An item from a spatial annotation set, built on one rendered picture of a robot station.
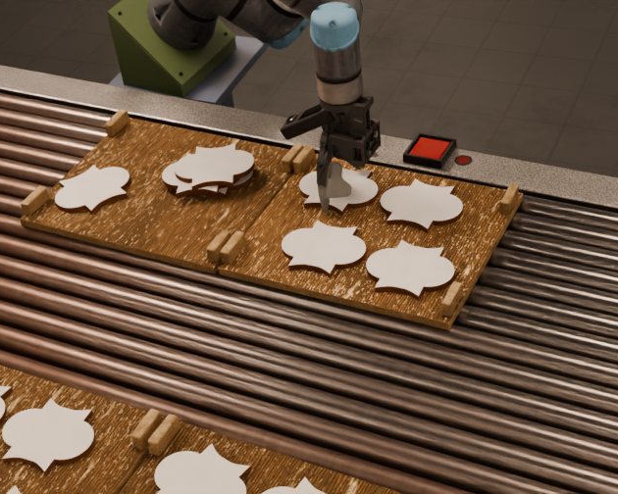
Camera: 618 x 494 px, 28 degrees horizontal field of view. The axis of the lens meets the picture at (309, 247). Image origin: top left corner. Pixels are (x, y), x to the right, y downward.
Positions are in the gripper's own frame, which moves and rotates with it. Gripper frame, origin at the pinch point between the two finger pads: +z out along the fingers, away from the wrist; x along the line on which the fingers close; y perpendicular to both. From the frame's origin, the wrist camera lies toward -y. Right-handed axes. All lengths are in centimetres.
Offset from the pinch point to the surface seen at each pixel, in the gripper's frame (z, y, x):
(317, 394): 1.7, 17.4, -44.8
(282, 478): 0, 21, -62
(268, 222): 0.6, -7.9, -11.9
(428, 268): -1.1, 23.3, -15.7
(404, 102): 95, -61, 164
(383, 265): -0.9, 16.1, -17.4
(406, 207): -0.9, 13.8, -2.0
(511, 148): 95, -18, 149
